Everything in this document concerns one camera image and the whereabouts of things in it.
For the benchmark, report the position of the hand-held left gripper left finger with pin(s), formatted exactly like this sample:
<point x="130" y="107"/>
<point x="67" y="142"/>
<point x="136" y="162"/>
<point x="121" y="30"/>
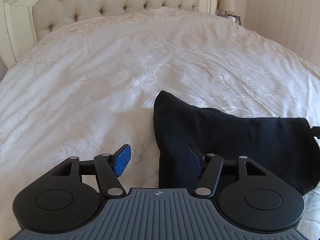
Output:
<point x="123" y="160"/>

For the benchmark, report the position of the black pants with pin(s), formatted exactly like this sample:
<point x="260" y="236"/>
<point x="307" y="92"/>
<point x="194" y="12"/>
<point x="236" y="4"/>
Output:
<point x="237" y="142"/>

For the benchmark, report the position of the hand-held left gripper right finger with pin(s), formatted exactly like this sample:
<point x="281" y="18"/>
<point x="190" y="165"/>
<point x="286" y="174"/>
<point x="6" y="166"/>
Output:
<point x="195" y="160"/>

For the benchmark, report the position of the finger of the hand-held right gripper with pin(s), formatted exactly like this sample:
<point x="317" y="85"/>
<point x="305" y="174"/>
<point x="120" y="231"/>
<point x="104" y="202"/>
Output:
<point x="317" y="128"/>

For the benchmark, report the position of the white embroidered bedspread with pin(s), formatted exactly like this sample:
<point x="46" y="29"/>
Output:
<point x="100" y="80"/>

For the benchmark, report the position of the beige table lamp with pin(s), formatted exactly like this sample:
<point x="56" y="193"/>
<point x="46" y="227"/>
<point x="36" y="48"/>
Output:
<point x="227" y="2"/>

